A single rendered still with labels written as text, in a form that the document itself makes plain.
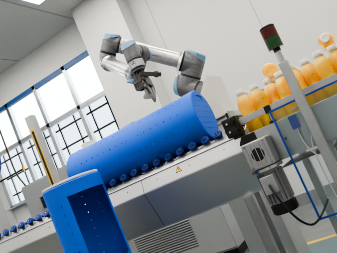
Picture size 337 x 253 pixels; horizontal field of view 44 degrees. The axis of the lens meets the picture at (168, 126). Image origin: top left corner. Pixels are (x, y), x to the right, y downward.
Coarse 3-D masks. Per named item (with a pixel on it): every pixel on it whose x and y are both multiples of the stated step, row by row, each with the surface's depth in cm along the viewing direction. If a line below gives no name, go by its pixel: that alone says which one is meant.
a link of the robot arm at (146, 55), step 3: (141, 45) 245; (141, 48) 240; (144, 48) 244; (147, 48) 247; (144, 51) 243; (147, 51) 246; (144, 54) 243; (147, 54) 246; (150, 54) 250; (144, 57) 245; (147, 57) 247; (144, 60) 245; (147, 60) 251
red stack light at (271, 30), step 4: (268, 28) 167; (272, 28) 167; (260, 32) 169; (264, 32) 167; (268, 32) 166; (272, 32) 166; (276, 32) 167; (264, 36) 168; (268, 36) 167; (264, 40) 169
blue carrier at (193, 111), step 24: (192, 96) 214; (144, 120) 224; (168, 120) 214; (192, 120) 209; (216, 120) 231; (96, 144) 239; (120, 144) 227; (144, 144) 220; (168, 144) 216; (72, 168) 241; (96, 168) 234; (120, 168) 230
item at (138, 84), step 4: (136, 68) 232; (140, 68) 232; (144, 68) 235; (132, 72) 235; (136, 72) 234; (136, 76) 235; (140, 76) 233; (144, 76) 232; (148, 76) 235; (136, 80) 232; (140, 80) 231; (144, 80) 233; (148, 80) 233; (136, 84) 233; (140, 84) 232; (148, 84) 231; (136, 88) 233; (140, 88) 232
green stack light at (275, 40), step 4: (272, 36) 166; (276, 36) 166; (268, 40) 167; (272, 40) 166; (276, 40) 166; (280, 40) 167; (268, 44) 167; (272, 44) 166; (276, 44) 166; (280, 44) 166; (268, 48) 168; (272, 48) 166
